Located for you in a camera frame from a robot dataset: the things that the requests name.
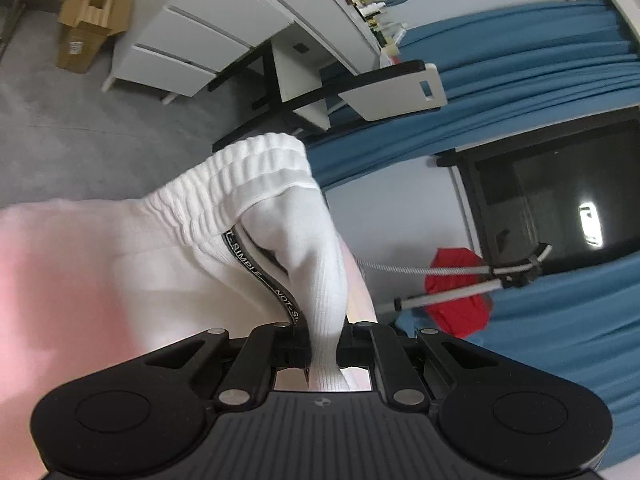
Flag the red garment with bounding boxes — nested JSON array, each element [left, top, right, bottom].
[[425, 246, 493, 339]]

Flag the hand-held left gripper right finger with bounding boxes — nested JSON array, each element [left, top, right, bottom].
[[341, 324, 501, 411]]

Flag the white pants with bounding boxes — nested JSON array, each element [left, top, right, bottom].
[[75, 132, 351, 393]]

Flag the dark window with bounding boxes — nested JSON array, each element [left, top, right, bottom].
[[435, 109, 640, 281]]

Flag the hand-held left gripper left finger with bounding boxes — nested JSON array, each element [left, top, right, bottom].
[[142, 324, 311, 411]]

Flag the cardboard box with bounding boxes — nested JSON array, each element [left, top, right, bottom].
[[56, 0, 135, 71]]

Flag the black and white chair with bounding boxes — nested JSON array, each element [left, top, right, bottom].
[[207, 60, 446, 153]]

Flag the blue curtain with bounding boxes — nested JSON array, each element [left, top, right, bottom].
[[400, 250, 640, 480], [305, 0, 640, 192]]

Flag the white dresser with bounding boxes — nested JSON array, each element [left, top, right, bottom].
[[102, 0, 396, 107]]

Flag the row of cosmetic bottles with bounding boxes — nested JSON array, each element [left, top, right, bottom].
[[320, 0, 410, 56]]

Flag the pastel blanket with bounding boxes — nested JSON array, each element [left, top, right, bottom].
[[0, 200, 381, 480]]

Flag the garment steamer stand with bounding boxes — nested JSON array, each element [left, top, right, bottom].
[[357, 242, 552, 313]]

